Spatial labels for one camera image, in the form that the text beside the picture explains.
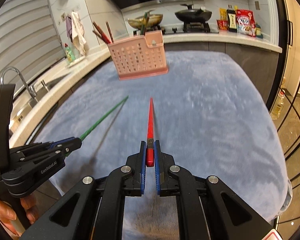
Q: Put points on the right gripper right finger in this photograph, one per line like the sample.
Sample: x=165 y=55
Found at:
x=165 y=184

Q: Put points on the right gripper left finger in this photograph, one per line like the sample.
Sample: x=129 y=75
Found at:
x=135 y=184

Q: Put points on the bright red chopstick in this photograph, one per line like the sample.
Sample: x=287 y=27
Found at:
x=150 y=137

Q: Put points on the green chopstick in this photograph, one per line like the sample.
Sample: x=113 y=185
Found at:
x=88 y=131
x=143 y=21

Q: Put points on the dark red chopstick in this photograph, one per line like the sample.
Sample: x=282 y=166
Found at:
x=99 y=36
x=145 y=25
x=98 y=29

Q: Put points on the brown chopstick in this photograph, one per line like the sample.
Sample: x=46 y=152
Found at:
x=109 y=31

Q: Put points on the person's left hand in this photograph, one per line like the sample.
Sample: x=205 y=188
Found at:
x=7 y=214

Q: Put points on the stainless steel sink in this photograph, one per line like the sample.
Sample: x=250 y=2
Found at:
x=24 y=104

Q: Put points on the blue-grey fleece table cloth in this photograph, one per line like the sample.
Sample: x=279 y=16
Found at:
x=207 y=114

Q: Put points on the pink perforated utensil holder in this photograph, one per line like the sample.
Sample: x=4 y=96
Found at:
x=139 y=56

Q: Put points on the cooking oil bottle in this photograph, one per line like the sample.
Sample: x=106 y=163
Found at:
x=278 y=106

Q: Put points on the green dish soap bottle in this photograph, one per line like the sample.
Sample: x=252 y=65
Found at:
x=69 y=53

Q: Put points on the black gas stove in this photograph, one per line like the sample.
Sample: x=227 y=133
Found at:
x=184 y=28

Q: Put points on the white hanging towel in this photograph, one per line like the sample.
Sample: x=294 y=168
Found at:
x=78 y=33

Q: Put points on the golden wok with glass lid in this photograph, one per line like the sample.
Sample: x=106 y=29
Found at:
x=151 y=20

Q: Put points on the red snack packet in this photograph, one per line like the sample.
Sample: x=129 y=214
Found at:
x=222 y=25

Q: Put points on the black frying pan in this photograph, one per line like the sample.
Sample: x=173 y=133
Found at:
x=191 y=15

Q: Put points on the purple hanging cloth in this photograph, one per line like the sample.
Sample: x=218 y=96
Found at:
x=68 y=21

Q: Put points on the small green jar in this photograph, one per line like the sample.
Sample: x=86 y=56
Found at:
x=258 y=31

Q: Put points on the red white cereal bag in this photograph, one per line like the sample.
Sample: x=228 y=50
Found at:
x=245 y=22

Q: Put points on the yellow snack packet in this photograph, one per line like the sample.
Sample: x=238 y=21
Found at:
x=223 y=14

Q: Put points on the dark soy sauce bottle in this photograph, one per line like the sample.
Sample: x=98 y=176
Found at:
x=231 y=14

